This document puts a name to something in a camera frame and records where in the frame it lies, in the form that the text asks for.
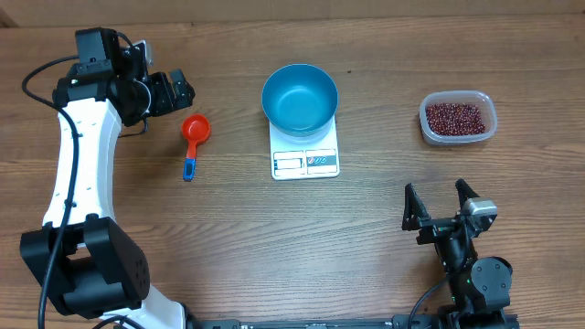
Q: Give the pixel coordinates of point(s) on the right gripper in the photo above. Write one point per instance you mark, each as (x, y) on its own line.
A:
(439, 227)

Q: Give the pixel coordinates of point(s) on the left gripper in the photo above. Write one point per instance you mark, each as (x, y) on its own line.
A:
(168, 100)

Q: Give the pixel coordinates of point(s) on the red scoop with blue handle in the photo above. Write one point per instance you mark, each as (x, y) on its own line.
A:
(196, 129)

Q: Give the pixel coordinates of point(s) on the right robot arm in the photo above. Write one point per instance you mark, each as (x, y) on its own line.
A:
(480, 287)

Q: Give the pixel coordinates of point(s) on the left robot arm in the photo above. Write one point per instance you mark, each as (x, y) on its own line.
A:
(83, 260)

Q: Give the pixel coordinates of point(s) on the blue bowl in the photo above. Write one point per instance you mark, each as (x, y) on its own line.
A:
(300, 99)

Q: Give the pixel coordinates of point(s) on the white kitchen scale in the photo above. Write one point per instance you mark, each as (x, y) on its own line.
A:
(304, 157)

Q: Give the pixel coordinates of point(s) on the red beans in container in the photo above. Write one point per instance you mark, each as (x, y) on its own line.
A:
(454, 119)

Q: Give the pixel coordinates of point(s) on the clear plastic container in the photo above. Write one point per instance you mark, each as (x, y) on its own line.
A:
(474, 97)

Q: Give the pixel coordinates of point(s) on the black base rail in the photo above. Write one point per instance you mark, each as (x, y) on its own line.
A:
(400, 321)

